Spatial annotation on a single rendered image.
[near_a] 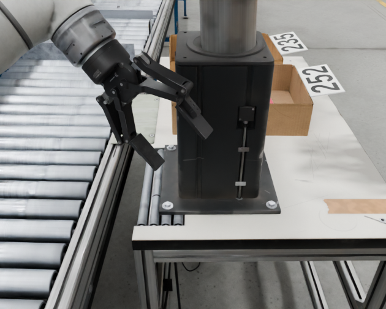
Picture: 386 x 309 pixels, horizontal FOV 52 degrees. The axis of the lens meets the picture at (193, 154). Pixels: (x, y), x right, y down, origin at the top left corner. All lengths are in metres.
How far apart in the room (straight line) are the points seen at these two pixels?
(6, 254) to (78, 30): 0.45
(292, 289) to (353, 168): 0.78
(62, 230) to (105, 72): 0.37
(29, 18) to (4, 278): 0.45
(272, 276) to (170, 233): 0.97
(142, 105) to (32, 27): 0.67
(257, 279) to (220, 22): 1.20
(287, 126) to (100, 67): 0.62
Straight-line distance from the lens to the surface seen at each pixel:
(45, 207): 0.93
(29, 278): 0.80
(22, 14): 0.65
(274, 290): 1.69
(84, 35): 0.64
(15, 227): 0.91
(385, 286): 1.01
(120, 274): 1.73
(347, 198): 0.95
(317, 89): 1.17
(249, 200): 0.88
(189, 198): 0.87
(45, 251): 0.83
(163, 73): 0.61
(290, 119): 1.11
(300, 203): 0.91
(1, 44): 0.65
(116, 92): 0.67
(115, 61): 0.64
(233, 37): 0.74
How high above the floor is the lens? 1.33
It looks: 35 degrees down
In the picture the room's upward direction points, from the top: straight up
